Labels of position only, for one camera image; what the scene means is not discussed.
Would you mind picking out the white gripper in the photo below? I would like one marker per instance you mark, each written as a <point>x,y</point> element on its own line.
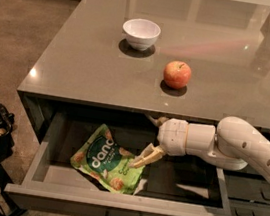
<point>172,136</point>

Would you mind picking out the green rice chip bag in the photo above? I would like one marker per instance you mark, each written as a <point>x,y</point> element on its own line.
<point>107,162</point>

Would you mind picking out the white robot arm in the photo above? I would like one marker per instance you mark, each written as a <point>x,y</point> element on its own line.
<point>232,144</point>

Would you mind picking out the grey open top drawer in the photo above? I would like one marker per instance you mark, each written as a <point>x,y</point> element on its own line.
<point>183,186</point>

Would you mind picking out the red apple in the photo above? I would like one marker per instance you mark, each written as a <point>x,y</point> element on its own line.
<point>177,74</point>

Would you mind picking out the white bowl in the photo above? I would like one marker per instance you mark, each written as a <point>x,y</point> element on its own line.
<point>141,34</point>

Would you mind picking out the closed lower right drawers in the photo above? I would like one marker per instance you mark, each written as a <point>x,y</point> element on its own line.
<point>248,192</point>

